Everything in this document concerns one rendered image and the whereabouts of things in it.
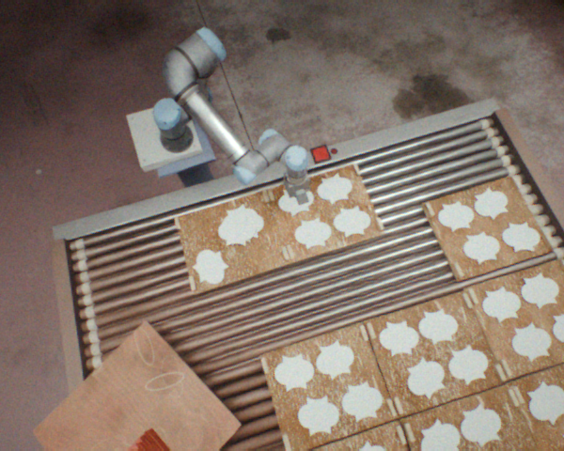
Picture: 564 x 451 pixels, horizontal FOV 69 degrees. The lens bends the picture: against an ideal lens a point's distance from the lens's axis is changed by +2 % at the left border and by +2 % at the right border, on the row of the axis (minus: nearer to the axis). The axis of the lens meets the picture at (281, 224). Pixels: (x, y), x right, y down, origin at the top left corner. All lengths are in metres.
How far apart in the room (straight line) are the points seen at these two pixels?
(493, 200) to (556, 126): 1.69
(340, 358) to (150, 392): 0.69
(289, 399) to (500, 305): 0.88
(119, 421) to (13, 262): 1.81
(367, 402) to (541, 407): 0.61
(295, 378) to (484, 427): 0.67
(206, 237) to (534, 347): 1.33
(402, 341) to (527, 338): 0.46
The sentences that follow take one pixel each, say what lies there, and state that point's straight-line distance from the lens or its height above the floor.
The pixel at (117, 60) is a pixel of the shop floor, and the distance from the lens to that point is 3.67.
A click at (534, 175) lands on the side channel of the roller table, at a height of 0.95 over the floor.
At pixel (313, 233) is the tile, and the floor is 0.95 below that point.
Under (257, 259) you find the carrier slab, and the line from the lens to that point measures 1.66.
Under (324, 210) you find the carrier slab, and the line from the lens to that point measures 1.73.
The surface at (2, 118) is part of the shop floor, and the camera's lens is 3.76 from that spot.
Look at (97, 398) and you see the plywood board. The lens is 1.65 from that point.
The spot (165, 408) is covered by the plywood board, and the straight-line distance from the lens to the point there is 1.57.
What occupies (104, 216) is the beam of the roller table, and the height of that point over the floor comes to 0.92.
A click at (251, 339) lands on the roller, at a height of 0.92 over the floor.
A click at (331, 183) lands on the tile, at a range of 1.77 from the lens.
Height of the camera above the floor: 2.54
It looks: 71 degrees down
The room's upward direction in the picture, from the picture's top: 5 degrees counter-clockwise
